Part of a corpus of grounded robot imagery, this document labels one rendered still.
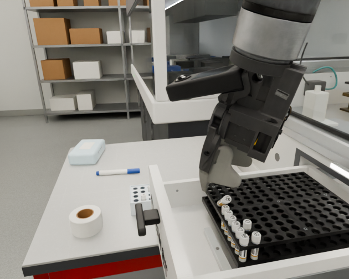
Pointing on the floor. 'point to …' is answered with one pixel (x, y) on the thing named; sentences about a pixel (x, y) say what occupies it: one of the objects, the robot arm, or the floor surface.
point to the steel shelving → (85, 46)
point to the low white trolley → (108, 213)
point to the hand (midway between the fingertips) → (206, 175)
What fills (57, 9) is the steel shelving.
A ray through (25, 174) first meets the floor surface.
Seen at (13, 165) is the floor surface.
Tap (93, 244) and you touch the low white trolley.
